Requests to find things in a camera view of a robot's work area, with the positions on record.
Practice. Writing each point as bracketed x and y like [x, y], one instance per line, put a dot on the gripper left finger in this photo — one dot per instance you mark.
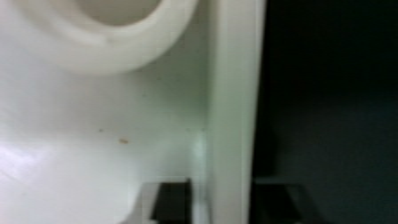
[164, 203]

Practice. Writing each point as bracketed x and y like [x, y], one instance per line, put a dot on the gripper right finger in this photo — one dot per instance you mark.
[283, 205]

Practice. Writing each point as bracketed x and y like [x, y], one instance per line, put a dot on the white square tabletop tray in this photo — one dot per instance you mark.
[129, 88]

